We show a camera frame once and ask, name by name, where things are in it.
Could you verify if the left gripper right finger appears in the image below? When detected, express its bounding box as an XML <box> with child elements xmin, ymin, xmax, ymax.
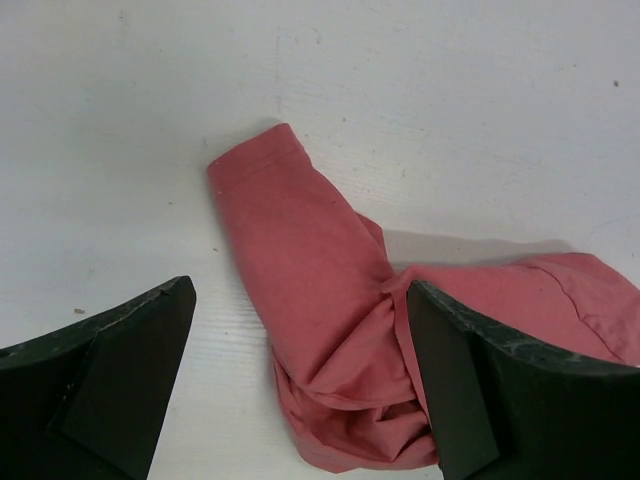
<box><xmin>407</xmin><ymin>281</ymin><xmax>639</xmax><ymax>479</ymax></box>

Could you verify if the pink t shirt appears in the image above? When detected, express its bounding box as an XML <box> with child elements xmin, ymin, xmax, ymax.
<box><xmin>207</xmin><ymin>123</ymin><xmax>639</xmax><ymax>473</ymax></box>

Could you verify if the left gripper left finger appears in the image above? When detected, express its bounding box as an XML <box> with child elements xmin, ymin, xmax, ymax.
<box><xmin>1</xmin><ymin>276</ymin><xmax>196</xmax><ymax>479</ymax></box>

